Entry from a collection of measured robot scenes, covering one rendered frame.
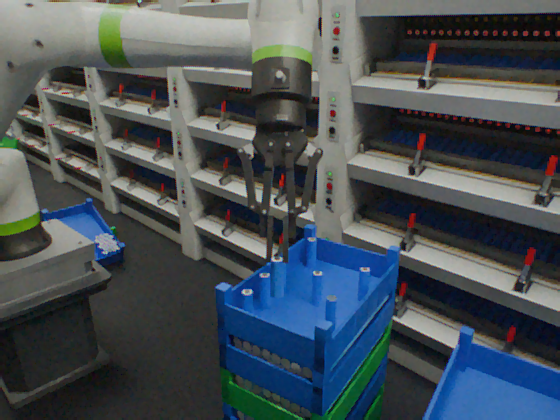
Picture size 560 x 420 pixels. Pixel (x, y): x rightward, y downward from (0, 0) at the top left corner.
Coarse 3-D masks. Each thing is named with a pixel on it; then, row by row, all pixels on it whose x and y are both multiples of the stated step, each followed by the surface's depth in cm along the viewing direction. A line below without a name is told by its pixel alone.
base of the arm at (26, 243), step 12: (36, 228) 108; (0, 240) 104; (12, 240) 104; (24, 240) 106; (36, 240) 108; (48, 240) 111; (0, 252) 105; (12, 252) 104; (24, 252) 105; (36, 252) 107
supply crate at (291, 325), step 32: (320, 256) 95; (352, 256) 91; (384, 256) 87; (224, 288) 71; (256, 288) 81; (288, 288) 85; (352, 288) 85; (384, 288) 81; (224, 320) 73; (256, 320) 68; (288, 320) 76; (320, 320) 63; (352, 320) 69; (288, 352) 67; (320, 352) 63
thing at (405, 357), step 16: (128, 208) 221; (144, 208) 219; (160, 224) 201; (176, 224) 201; (176, 240) 195; (208, 256) 180; (224, 256) 173; (240, 256) 173; (240, 272) 167; (400, 336) 127; (400, 352) 123; (416, 352) 121; (432, 352) 121; (416, 368) 120; (432, 368) 117
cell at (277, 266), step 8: (272, 264) 66; (280, 264) 66; (272, 272) 67; (280, 272) 66; (272, 280) 67; (280, 280) 67; (272, 288) 68; (280, 288) 67; (272, 296) 68; (280, 296) 68
